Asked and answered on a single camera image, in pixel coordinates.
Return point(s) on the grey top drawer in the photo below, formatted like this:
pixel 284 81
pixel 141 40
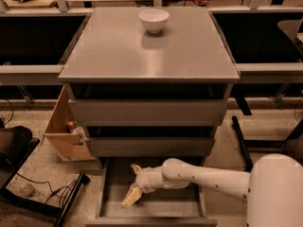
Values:
pixel 139 112

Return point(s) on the brown cardboard box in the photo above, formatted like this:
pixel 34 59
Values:
pixel 70 146

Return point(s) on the grey open bottom drawer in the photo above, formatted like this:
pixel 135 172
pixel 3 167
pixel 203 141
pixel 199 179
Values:
pixel 161 208

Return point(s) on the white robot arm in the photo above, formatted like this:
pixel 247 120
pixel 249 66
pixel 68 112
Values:
pixel 273 188

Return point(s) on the red snack packet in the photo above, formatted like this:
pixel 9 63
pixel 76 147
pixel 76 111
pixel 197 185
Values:
pixel 72 125

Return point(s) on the grey middle drawer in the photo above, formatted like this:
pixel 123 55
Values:
pixel 149 146

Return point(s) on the grey drawer cabinet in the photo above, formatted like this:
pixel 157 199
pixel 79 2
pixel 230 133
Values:
pixel 117 58

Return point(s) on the black bar on floor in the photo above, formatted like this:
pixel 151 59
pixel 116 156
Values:
pixel 244 150

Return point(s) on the black cart frame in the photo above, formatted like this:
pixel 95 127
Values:
pixel 16 145

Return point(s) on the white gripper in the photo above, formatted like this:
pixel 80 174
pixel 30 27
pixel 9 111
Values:
pixel 144 178

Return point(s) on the white ceramic bowl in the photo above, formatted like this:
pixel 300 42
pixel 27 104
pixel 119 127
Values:
pixel 154 20

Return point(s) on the clear plastic bottle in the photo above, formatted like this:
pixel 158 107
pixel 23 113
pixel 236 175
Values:
pixel 29 191

